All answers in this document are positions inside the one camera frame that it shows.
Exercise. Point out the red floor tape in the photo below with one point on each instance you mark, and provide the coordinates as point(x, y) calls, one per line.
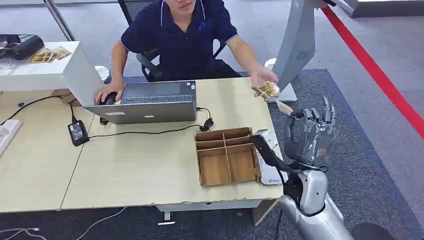
point(374, 71)

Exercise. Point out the printed card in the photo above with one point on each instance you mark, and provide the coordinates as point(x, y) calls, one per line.
point(285, 108)

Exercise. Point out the black desktop device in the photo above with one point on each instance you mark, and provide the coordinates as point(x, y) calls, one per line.
point(24, 46)

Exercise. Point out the white round stool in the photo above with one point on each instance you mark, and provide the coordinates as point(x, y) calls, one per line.
point(103, 73)

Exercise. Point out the person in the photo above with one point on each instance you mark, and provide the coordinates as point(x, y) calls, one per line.
point(185, 43)

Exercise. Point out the white power strip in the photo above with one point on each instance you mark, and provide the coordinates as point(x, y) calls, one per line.
point(7, 132)

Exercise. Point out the person's right hand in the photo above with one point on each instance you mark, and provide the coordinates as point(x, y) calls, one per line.
point(111, 89)

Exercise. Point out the grey desk frame bracket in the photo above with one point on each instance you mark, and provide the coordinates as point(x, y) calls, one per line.
point(205, 206)

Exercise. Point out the stack of printed cards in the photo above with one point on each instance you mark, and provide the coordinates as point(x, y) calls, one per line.
point(267, 90)

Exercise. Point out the grey raised platform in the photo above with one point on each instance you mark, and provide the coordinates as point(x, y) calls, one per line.
point(384, 8)

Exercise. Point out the white cabinet box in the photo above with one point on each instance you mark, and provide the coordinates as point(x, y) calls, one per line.
point(76, 73)

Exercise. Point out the person's left hand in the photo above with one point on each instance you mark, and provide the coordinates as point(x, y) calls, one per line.
point(264, 75)

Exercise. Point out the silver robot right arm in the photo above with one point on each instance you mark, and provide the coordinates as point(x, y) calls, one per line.
point(319, 222)

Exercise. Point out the grey kiosk stand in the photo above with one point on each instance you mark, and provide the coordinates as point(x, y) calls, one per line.
point(294, 39)

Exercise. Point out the black office chair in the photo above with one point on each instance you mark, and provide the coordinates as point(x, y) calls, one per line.
point(147, 64)

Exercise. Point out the grey slanted pole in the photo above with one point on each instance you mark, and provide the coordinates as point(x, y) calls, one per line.
point(59, 20)

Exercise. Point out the brown cardboard piece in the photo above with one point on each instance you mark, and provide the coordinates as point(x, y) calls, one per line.
point(66, 96)

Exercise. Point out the grey laptop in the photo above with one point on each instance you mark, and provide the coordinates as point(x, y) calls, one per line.
point(149, 111)

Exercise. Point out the wooden compartment box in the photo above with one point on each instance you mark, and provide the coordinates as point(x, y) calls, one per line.
point(228, 162)

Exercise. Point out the white round base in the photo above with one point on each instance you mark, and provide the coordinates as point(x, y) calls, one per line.
point(270, 63)

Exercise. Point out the dark grey carpet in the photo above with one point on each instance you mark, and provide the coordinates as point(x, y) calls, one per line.
point(364, 172)

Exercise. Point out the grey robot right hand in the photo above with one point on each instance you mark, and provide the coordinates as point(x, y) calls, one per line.
point(313, 139)

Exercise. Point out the black power adapter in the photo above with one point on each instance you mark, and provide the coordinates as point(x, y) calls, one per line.
point(78, 132)

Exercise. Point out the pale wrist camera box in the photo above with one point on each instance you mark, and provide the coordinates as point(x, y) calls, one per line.
point(270, 172)

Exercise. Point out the printed cards pile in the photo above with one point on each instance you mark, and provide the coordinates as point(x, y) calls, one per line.
point(48, 55)

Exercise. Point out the black computer mouse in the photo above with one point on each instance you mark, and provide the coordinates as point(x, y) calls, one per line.
point(111, 98)

